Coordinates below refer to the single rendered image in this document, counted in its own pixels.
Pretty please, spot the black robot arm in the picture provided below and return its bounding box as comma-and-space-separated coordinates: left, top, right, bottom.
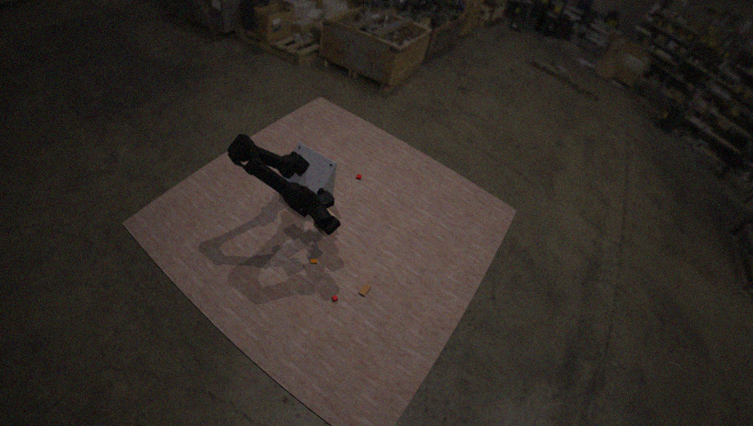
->
227, 134, 334, 229

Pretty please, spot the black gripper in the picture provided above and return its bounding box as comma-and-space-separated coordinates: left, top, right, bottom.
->
323, 216, 340, 235

